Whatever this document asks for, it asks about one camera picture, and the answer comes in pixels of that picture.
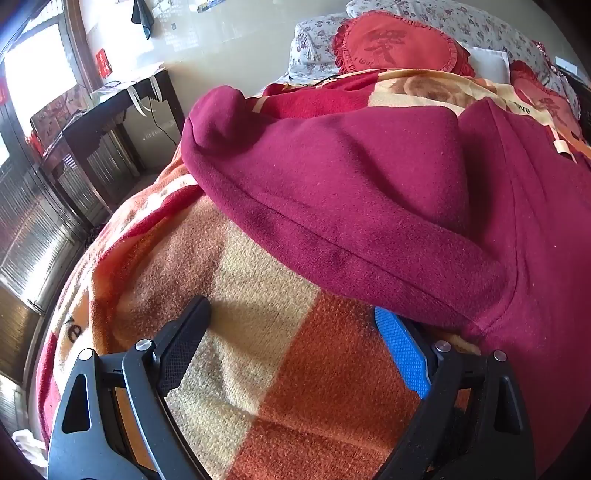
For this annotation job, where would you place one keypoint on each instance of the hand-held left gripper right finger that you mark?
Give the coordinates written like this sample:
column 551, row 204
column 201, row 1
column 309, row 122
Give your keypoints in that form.
column 401, row 348

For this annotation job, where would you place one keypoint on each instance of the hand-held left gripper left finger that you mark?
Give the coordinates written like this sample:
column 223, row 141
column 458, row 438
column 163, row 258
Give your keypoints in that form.
column 184, row 344

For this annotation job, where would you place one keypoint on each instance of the maroon fleece garment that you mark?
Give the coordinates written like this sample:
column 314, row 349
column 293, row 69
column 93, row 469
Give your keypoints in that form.
column 369, row 194

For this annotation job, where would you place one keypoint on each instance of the printed red and cream blanket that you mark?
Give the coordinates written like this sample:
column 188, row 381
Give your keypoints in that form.
column 258, row 369

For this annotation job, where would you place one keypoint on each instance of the white cloth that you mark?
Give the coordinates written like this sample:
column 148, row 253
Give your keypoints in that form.
column 30, row 450

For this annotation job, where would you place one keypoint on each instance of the metal radiator panel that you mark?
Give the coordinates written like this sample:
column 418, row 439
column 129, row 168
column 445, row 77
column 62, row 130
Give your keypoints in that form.
column 32, row 221

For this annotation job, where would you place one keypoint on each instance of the dark wooden desk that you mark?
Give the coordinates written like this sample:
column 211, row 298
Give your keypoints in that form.
column 115, row 120

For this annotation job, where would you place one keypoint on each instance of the cardboard box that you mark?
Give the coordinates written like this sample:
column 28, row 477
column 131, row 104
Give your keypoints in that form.
column 57, row 113

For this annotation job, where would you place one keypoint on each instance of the red heart-shaped pillow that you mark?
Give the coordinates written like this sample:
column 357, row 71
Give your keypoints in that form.
column 397, row 44
column 545, row 101

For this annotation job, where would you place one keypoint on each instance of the white pillow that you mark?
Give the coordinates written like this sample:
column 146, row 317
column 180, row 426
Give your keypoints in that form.
column 485, row 62

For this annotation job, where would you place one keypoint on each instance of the window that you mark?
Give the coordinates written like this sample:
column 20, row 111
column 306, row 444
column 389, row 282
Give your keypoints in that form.
column 37, row 78

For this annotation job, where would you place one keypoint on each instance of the floral quilt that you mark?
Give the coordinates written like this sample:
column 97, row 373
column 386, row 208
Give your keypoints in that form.
column 318, row 37

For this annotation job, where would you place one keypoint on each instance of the dark hanging cloth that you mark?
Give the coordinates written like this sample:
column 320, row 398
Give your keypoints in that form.
column 141, row 16

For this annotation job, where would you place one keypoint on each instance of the red wall sign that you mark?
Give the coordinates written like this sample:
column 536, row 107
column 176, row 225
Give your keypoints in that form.
column 104, row 62

